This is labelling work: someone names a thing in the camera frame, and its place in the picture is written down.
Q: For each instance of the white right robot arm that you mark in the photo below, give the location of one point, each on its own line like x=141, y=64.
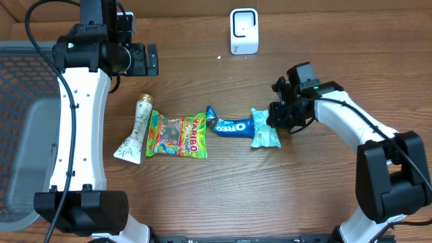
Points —
x=392, y=174

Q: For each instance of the white tube with gold cap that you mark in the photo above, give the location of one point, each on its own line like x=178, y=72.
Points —
x=131, y=148

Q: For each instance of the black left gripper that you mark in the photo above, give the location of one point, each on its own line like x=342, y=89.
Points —
x=141, y=68

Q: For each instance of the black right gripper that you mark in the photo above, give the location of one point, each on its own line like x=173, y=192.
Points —
x=276, y=121

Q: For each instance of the grey plastic mesh basket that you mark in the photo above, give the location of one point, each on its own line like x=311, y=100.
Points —
x=30, y=114

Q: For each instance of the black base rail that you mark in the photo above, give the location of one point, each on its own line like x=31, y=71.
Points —
x=309, y=238

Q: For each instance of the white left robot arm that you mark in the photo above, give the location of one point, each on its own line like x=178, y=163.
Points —
x=85, y=60

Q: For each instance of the mint green wipes pack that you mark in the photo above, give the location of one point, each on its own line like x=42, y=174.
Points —
x=264, y=134

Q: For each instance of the blue Oreo cookie pack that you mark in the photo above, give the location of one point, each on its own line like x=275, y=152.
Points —
x=229, y=128

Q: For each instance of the green Haribo candy bag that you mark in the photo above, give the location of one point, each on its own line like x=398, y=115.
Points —
x=183, y=136

